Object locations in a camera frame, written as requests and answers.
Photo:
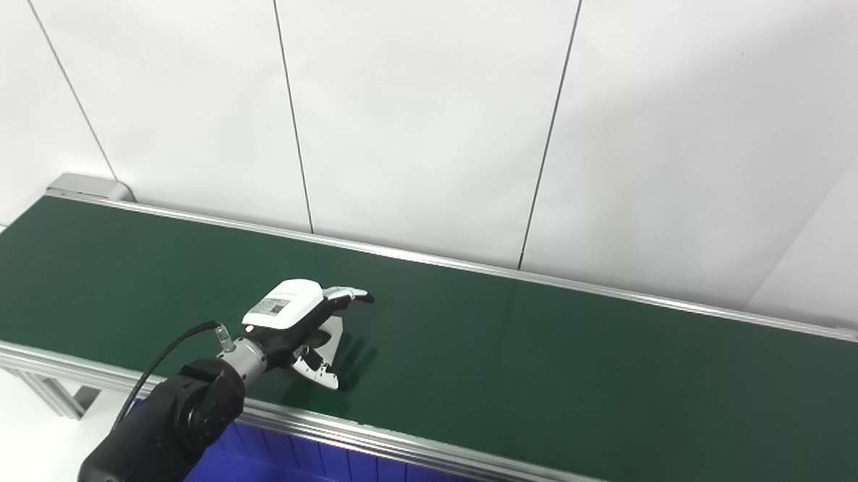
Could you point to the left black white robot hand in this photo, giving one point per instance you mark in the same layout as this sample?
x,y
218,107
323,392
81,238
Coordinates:
x,y
287,309

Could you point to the white square part with hole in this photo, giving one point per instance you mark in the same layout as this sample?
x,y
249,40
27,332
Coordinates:
x,y
335,332

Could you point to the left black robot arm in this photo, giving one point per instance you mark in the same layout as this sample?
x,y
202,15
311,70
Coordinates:
x,y
169,426

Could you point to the blue plastic bin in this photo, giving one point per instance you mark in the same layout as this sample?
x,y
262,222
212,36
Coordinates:
x,y
266,480

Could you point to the aluminium conveyor support leg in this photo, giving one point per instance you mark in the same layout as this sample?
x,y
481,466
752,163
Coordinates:
x,y
48,391

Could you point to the green conveyor belt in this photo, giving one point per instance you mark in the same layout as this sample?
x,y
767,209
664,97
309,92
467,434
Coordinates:
x,y
550,351

